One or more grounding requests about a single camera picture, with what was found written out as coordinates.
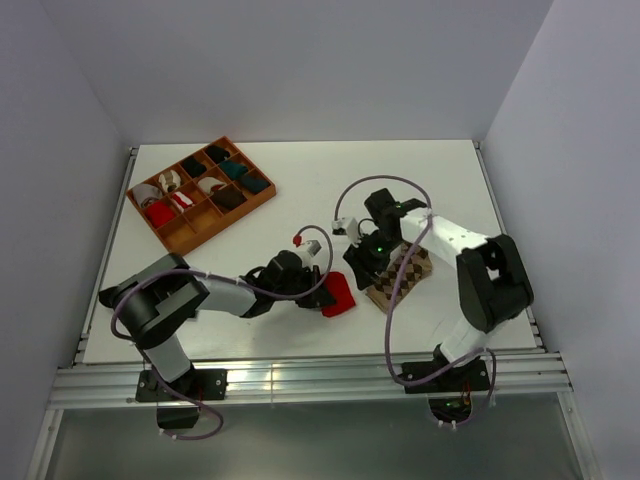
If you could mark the beige argyle sock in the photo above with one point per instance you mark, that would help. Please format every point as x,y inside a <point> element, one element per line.
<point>418,268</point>

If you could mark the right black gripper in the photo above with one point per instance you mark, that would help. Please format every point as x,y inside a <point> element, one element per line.
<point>361,265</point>

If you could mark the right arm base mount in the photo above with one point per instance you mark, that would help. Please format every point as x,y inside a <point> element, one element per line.
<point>468,388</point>

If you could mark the black blue patterned sock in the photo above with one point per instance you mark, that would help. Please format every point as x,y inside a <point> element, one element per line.
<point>107,297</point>

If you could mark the beige brown rolled sock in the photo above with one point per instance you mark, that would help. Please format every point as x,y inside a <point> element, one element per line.
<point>169,180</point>

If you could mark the red white striped sock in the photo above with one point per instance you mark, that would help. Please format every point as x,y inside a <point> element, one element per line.
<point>181,201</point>

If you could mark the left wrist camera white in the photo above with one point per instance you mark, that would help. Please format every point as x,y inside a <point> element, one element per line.
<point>306,249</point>

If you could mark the aluminium rail frame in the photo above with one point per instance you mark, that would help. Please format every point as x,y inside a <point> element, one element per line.
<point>317,402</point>

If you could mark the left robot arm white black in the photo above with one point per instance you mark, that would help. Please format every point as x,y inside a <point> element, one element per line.
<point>153,304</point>

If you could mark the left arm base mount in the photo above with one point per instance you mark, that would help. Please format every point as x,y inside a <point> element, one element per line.
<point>175,411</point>

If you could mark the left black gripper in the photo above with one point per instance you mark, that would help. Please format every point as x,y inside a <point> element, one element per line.
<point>319,298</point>

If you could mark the white red rolled sock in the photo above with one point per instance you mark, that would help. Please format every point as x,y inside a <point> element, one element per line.
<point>210,184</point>

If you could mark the dark green rolled sock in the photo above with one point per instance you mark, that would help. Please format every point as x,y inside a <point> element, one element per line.
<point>254,185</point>

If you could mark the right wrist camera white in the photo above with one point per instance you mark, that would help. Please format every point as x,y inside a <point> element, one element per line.
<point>347,227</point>

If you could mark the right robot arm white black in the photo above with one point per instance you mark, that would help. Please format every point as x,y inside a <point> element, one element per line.
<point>492,283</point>

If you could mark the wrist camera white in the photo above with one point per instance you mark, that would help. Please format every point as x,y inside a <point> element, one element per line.
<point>347,227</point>
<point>306,249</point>

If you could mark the black rolled sock far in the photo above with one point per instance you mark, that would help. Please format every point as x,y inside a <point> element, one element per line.
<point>217,154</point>

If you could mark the grey rolled sock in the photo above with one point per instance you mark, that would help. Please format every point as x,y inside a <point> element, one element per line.
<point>145,194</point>

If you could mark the teal rolled sock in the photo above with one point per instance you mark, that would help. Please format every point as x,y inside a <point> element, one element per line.
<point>232,169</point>

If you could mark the black rolled sock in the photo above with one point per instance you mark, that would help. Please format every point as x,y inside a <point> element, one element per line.
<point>217,154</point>
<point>193,167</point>

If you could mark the orange divided sock tray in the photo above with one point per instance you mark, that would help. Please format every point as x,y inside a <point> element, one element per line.
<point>195,226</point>

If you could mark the black rolled sock middle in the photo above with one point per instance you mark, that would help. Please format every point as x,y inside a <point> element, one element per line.
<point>193,167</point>

